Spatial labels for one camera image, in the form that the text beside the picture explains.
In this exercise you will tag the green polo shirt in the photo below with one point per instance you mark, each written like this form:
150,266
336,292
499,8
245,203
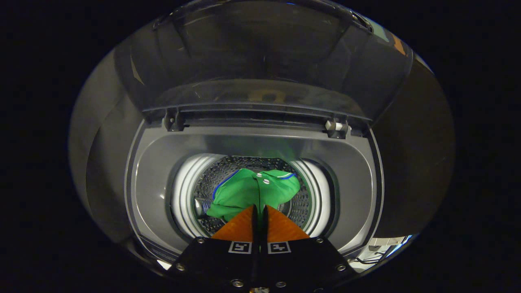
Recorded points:
252,191

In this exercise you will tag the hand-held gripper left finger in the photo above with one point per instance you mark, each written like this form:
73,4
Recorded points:
224,264

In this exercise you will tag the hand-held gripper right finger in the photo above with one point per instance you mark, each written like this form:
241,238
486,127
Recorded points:
301,264

